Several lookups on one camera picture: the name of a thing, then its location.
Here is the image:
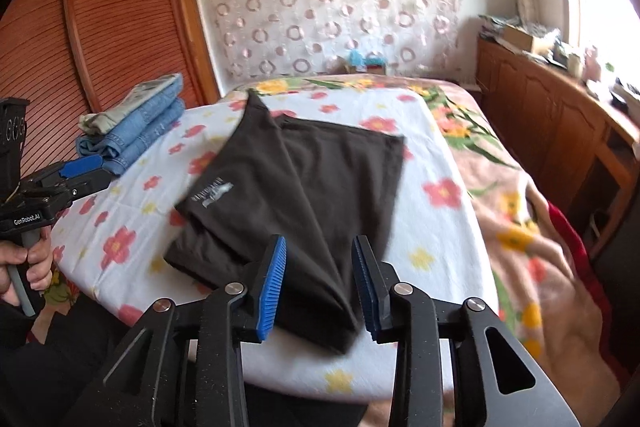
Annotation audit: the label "wooden cabinet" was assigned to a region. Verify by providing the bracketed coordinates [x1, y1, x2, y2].
[475, 37, 640, 253]

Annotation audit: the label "cardboard box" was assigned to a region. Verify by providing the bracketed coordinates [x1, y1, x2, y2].
[502, 24, 548, 52]

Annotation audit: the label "person's left hand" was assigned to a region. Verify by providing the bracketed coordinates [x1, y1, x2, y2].
[0, 227, 53, 304]

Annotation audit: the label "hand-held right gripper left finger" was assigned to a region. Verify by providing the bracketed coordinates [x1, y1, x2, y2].
[55, 234, 288, 427]

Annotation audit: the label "bed with floral sheet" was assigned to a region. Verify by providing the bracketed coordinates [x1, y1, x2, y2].
[50, 89, 501, 408]

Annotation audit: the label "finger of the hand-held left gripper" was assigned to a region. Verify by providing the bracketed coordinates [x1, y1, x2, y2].
[30, 168, 117, 208]
[42, 156, 104, 188]

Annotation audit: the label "folded grey pants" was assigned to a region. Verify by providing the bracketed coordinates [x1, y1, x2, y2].
[80, 76, 176, 134]

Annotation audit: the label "red cloth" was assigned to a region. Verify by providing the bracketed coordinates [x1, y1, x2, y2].
[545, 202, 596, 288]

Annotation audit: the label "wooden louvred wardrobe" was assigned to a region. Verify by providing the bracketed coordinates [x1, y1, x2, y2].
[0, 0, 221, 202]

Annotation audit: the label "folded blue jeans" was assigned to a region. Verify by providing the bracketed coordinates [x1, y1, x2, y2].
[75, 74, 187, 178]

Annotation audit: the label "pink floral blanket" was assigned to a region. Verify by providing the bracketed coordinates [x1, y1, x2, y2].
[235, 74, 626, 408]

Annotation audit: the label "black pants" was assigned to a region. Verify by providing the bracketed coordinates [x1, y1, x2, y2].
[164, 91, 406, 354]

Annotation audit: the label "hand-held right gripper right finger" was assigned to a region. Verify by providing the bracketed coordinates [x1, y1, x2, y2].
[351, 234, 581, 427]

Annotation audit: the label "pink kettle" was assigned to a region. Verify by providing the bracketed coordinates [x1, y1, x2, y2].
[582, 47, 602, 81]

